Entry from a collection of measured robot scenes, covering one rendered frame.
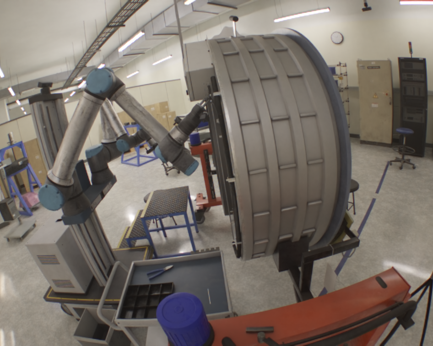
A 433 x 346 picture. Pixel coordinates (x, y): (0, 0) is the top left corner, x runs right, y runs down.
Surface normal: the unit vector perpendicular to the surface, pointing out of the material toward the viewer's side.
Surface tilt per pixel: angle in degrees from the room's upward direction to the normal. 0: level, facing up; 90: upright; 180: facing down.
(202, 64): 43
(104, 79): 84
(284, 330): 0
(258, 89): 56
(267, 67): 49
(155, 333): 0
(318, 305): 0
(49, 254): 90
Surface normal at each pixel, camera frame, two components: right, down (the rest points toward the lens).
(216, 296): -0.15, -0.92
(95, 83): 0.30, 0.19
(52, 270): 0.07, 0.34
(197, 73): 0.15, 0.88
